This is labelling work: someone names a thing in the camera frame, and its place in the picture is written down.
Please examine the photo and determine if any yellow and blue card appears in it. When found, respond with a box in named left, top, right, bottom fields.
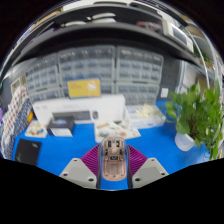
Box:
left=66, top=77, right=102, bottom=100

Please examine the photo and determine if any small black box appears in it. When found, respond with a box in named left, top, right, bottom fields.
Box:
left=46, top=115, right=76, bottom=138

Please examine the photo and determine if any printed sticker sheet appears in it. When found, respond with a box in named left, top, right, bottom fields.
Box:
left=94, top=119, right=142, bottom=144
left=24, top=119, right=49, bottom=139

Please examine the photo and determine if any dark wall shelf unit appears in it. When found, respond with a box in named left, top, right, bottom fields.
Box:
left=3, top=0, right=201, bottom=68

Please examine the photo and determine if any transparent pink computer mouse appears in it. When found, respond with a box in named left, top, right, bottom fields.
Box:
left=100, top=136, right=128, bottom=182

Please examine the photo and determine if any black mouse pad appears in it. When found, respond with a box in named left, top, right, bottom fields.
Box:
left=14, top=138, right=43, bottom=167

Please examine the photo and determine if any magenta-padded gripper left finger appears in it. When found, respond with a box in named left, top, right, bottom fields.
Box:
left=58, top=143, right=103, bottom=190

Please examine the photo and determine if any red blue checkered cloth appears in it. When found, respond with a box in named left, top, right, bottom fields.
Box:
left=1, top=84, right=29, bottom=148

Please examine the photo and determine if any long white keyboard box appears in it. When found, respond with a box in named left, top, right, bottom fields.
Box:
left=32, top=94, right=127, bottom=127

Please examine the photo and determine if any beige wicker basket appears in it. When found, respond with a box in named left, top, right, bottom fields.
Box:
left=10, top=75, right=27, bottom=96

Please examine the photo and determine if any navy polka-dot cloth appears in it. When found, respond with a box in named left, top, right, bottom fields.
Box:
left=0, top=96, right=34, bottom=159

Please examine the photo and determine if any green plant in white pot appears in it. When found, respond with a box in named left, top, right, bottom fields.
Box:
left=164, top=79, right=224, bottom=161

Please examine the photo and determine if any white and blue tissue box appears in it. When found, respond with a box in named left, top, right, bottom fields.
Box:
left=123, top=103, right=167, bottom=130

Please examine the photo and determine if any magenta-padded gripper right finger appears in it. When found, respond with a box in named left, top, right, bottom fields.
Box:
left=124, top=143, right=170, bottom=190

